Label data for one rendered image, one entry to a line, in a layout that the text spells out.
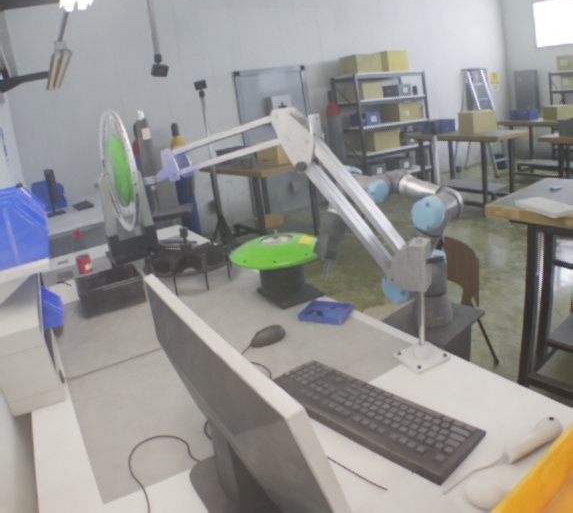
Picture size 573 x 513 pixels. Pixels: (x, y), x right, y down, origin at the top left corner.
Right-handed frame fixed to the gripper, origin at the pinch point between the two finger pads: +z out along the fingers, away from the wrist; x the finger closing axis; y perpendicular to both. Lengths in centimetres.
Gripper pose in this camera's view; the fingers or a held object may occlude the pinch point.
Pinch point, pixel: (323, 279)
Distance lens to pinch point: 133.7
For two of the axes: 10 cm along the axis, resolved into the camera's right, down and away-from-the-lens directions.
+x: 3.4, 2.1, -9.2
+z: -3.0, 9.5, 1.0
